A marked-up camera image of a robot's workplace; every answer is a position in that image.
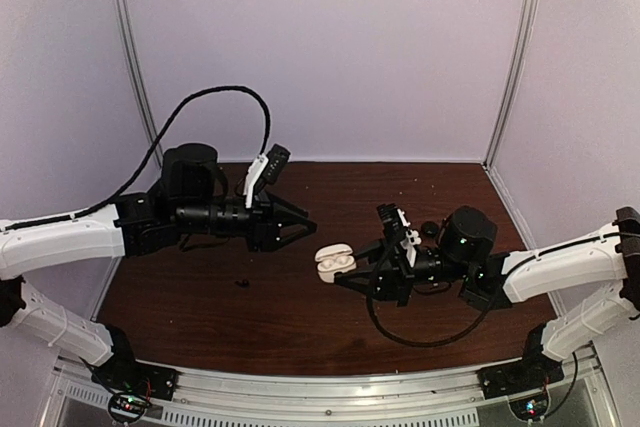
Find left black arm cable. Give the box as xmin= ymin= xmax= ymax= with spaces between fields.
xmin=0 ymin=86 xmax=272 ymax=233

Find left aluminium frame post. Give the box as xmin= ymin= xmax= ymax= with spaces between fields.
xmin=113 ymin=0 xmax=158 ymax=146

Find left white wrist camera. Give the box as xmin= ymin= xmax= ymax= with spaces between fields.
xmin=243 ymin=144 xmax=291 ymax=208

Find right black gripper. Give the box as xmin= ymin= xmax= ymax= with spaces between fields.
xmin=332 ymin=235 xmax=471 ymax=308

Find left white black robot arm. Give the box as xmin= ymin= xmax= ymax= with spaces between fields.
xmin=1 ymin=143 xmax=317 ymax=391

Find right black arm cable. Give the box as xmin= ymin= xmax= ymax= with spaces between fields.
xmin=365 ymin=241 xmax=494 ymax=347

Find black round earbud case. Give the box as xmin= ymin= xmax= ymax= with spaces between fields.
xmin=420 ymin=221 xmax=440 ymax=238

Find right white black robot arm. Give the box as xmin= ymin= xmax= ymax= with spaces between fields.
xmin=315 ymin=204 xmax=639 ymax=389

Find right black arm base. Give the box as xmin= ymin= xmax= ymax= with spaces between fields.
xmin=477 ymin=324 xmax=579 ymax=424

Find aluminium front rail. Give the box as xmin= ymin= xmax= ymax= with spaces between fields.
xmin=36 ymin=347 xmax=621 ymax=426

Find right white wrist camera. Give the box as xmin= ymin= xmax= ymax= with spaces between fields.
xmin=377 ymin=203 xmax=422 ymax=269

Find right aluminium frame post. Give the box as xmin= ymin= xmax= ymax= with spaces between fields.
xmin=483 ymin=0 xmax=539 ymax=171

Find white earbud charging case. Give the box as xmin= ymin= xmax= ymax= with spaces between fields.
xmin=314 ymin=243 xmax=356 ymax=283

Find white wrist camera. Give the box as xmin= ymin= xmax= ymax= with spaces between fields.
xmin=243 ymin=144 xmax=291 ymax=208
xmin=377 ymin=203 xmax=422 ymax=269

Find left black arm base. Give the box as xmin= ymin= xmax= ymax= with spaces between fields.
xmin=85 ymin=325 xmax=178 ymax=426

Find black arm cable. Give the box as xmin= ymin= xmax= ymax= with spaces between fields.
xmin=0 ymin=86 xmax=272 ymax=233
xmin=365 ymin=241 xmax=494 ymax=347

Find aluminium frame post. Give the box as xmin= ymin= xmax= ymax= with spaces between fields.
xmin=113 ymin=0 xmax=158 ymax=146
xmin=483 ymin=0 xmax=539 ymax=171

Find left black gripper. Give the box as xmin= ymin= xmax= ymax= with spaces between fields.
xmin=174 ymin=189 xmax=318 ymax=253

